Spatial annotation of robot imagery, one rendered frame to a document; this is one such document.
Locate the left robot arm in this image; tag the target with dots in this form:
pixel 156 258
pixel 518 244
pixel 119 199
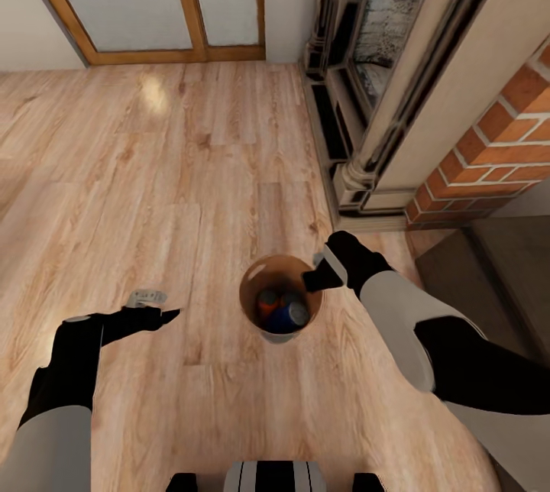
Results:
pixel 51 451

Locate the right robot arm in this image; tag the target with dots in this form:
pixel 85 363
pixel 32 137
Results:
pixel 502 398

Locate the robot trunk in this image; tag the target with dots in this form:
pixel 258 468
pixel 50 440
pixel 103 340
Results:
pixel 275 476

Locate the trash can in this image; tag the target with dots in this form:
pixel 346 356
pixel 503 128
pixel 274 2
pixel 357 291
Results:
pixel 282 274

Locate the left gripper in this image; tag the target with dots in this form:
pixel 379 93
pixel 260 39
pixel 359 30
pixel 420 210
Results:
pixel 147 319

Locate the cabinet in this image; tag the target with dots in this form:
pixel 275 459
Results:
pixel 496 271

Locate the wood fireplace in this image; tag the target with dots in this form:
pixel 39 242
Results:
pixel 392 85

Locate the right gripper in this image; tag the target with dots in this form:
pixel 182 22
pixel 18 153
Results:
pixel 317 280

